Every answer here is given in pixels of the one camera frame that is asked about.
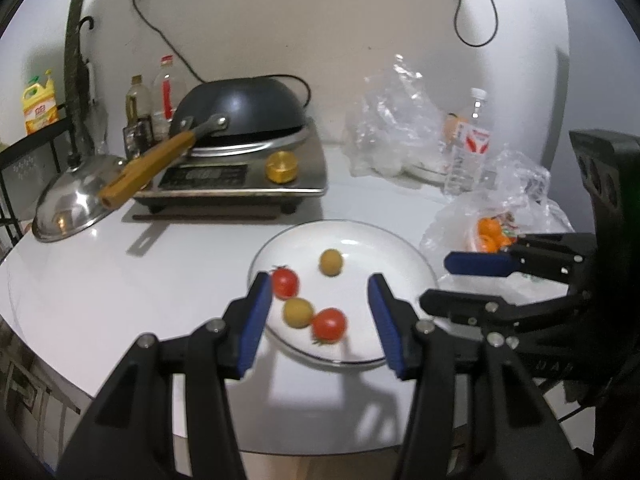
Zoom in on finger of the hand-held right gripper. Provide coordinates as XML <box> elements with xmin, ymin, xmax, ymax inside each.
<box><xmin>419</xmin><ymin>289</ymin><xmax>596</xmax><ymax>333</ymax></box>
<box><xmin>443</xmin><ymin>232</ymin><xmax>596</xmax><ymax>288</ymax></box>

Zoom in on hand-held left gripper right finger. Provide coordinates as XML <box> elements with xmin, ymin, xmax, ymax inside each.
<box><xmin>367</xmin><ymin>272</ymin><xmax>583</xmax><ymax>480</ymax></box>

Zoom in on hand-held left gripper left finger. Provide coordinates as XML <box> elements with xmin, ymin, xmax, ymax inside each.
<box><xmin>57</xmin><ymin>271</ymin><xmax>274</xmax><ymax>480</ymax></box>

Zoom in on small green jujube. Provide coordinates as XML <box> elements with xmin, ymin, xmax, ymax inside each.
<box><xmin>319</xmin><ymin>249</ymin><xmax>344</xmax><ymax>277</ymax></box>
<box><xmin>283</xmin><ymin>297</ymin><xmax>315</xmax><ymax>330</ymax></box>

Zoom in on red cherry tomato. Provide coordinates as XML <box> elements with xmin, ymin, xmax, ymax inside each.
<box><xmin>311</xmin><ymin>308</ymin><xmax>348</xmax><ymax>345</ymax></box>
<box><xmin>270</xmin><ymin>266</ymin><xmax>300</xmax><ymax>298</ymax></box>

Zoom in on white plate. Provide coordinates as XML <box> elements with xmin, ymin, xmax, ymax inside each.
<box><xmin>247</xmin><ymin>219</ymin><xmax>441</xmax><ymax>367</ymax></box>

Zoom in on crumpled clear plastic bag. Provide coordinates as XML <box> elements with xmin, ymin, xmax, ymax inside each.
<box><xmin>342</xmin><ymin>54</ymin><xmax>453</xmax><ymax>178</ymax></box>
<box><xmin>480</xmin><ymin>145</ymin><xmax>551</xmax><ymax>211</ymax></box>

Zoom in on clear water bottle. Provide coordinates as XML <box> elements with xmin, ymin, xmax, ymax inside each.
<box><xmin>444</xmin><ymin>87</ymin><xmax>492</xmax><ymax>196</ymax></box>

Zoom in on white dish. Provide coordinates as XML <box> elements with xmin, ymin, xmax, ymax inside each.
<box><xmin>402</xmin><ymin>157</ymin><xmax>451</xmax><ymax>183</ymax></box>

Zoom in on dark wooden chopsticks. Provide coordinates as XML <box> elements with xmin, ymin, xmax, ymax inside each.
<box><xmin>131</xmin><ymin>212</ymin><xmax>277</xmax><ymax>222</ymax></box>

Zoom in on steel induction cooker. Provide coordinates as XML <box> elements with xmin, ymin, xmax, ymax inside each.
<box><xmin>131</xmin><ymin>117</ymin><xmax>328</xmax><ymax>213</ymax></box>

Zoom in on grey refrigerator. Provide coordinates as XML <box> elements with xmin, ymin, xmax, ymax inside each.
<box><xmin>545</xmin><ymin>0</ymin><xmax>640</xmax><ymax>191</ymax></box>

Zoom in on small seasoning jar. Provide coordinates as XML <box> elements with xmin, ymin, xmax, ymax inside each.
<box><xmin>122</xmin><ymin>119</ymin><xmax>155</xmax><ymax>160</ymax></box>

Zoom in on steel pot lid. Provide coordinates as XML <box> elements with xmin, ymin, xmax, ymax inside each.
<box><xmin>31</xmin><ymin>154</ymin><xmax>128</xmax><ymax>243</ymax></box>

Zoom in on red label bottle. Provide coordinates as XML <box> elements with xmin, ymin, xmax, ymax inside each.
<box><xmin>151</xmin><ymin>55</ymin><xmax>180</xmax><ymax>136</ymax></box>

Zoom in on glass oil bottle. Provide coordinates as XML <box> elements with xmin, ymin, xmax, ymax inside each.
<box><xmin>124</xmin><ymin>75</ymin><xmax>153</xmax><ymax>133</ymax></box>

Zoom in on yellow detergent bottle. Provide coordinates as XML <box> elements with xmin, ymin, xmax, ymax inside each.
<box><xmin>21</xmin><ymin>70</ymin><xmax>60</xmax><ymax>136</ymax></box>

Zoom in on dark vertical pipe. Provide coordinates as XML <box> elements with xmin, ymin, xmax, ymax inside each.
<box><xmin>64</xmin><ymin>0</ymin><xmax>97</xmax><ymax>161</ymax></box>

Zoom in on black wok wooden handle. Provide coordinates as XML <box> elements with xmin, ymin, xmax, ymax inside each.
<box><xmin>98</xmin><ymin>75</ymin><xmax>308</xmax><ymax>209</ymax></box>

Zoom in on black wire rack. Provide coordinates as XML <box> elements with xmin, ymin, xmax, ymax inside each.
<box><xmin>0</xmin><ymin>102</ymin><xmax>68</xmax><ymax>241</ymax></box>

